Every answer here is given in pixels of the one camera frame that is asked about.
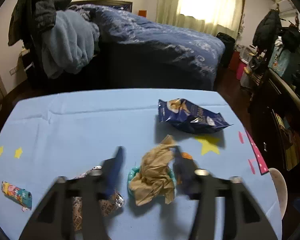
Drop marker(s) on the black hanging coat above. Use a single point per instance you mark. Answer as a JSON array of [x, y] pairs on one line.
[[267, 28]]

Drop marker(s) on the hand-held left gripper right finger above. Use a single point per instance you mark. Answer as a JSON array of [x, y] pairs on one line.
[[182, 173]]

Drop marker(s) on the white air conditioner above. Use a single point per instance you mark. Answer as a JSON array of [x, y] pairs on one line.
[[286, 5]]

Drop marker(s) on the dark blue snack bag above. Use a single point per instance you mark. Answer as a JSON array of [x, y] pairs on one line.
[[192, 117]]

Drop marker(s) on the orange board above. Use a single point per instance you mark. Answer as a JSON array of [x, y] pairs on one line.
[[142, 13]]

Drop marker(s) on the teal plastic cup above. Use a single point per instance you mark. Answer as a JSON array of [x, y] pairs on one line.
[[131, 175]]

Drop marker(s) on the dark nightstand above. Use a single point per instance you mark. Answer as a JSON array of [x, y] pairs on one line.
[[25, 63]]

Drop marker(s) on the dark puffer jacket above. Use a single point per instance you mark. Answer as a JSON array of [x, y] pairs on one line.
[[46, 15]]

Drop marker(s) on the dark wooden cabinet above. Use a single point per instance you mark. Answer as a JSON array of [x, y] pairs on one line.
[[282, 120]]

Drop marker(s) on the bed with blue duvet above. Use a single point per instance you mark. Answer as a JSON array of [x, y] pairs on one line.
[[160, 45]]

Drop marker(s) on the small orange wrapper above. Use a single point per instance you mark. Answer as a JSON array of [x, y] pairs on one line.
[[187, 156]]

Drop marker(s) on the wall socket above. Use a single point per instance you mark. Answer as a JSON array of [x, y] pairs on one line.
[[13, 70]]

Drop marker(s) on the brown paper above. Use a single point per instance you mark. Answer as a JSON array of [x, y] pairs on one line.
[[155, 175]]

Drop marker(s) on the black chair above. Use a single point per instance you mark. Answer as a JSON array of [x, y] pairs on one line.
[[33, 55]]

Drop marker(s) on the teal hanging bag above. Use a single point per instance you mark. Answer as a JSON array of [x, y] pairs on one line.
[[281, 60]]

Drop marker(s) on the pink storage bin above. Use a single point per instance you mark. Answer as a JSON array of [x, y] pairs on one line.
[[240, 67]]

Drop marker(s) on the black suitcase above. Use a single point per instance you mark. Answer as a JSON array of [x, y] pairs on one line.
[[226, 48]]

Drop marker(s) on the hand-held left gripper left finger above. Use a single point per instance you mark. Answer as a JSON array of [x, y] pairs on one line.
[[115, 170]]

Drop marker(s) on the colourful candy tube wrapper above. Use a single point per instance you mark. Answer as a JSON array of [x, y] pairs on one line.
[[16, 195]]

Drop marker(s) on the white round bin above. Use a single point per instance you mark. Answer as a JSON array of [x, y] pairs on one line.
[[280, 188]]

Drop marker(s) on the light blue star-print tablecloth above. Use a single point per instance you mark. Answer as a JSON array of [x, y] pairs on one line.
[[77, 130]]

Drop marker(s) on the pale green curtain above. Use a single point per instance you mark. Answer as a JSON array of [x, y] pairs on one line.
[[202, 2]]

